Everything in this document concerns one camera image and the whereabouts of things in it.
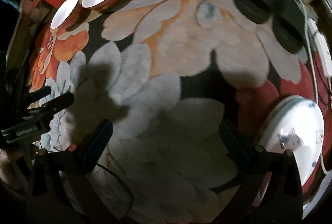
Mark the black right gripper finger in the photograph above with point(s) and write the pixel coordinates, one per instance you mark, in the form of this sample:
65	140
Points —
83	157

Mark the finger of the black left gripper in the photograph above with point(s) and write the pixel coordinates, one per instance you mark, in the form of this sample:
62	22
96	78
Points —
51	108
33	97

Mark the large bear cartoon plate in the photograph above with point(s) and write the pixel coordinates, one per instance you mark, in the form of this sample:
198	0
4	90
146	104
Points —
295	124

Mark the right black slipper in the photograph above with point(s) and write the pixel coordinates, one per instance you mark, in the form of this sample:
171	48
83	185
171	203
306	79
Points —
288	25

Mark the white power strip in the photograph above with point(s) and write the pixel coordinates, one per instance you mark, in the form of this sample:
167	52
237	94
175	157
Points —
322	47

